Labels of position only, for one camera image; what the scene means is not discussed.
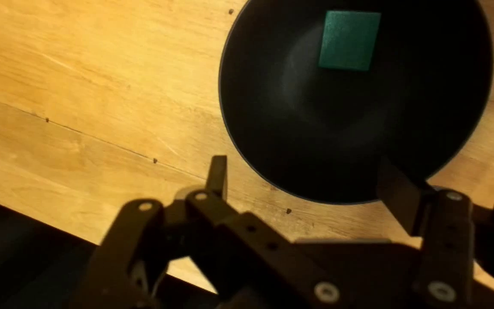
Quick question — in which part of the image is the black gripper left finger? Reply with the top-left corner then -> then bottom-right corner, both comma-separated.
72,155 -> 352,309

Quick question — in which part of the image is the green block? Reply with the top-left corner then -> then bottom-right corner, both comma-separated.
317,9 -> 382,74

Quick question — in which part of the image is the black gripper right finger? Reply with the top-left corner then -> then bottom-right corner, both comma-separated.
376,156 -> 494,309

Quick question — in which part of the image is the black bowl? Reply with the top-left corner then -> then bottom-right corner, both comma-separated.
218,0 -> 494,206

